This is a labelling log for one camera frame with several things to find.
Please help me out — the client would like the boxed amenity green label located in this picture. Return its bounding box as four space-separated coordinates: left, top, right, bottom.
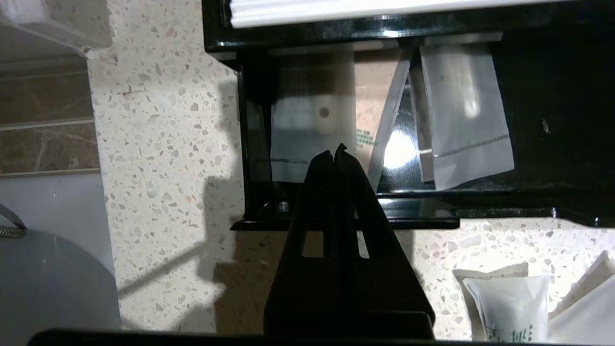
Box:
417 43 516 191

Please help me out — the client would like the metal hose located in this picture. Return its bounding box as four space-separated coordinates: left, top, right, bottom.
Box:
0 202 27 239

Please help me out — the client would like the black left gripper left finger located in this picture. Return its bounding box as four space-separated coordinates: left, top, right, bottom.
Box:
263 150 343 338

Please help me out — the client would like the long toothbrush packet green label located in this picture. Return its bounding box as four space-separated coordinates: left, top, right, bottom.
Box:
452 262 549 343

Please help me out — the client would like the white sachet with dot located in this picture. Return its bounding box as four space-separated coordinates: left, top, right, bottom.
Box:
271 48 357 183

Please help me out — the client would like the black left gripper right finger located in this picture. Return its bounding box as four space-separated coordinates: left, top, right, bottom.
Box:
335 143 436 338

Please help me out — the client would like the white ribbed pad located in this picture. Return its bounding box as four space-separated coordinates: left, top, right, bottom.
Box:
230 0 553 28

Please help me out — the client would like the small translucent packet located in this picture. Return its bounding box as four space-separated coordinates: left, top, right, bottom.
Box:
547 250 615 345

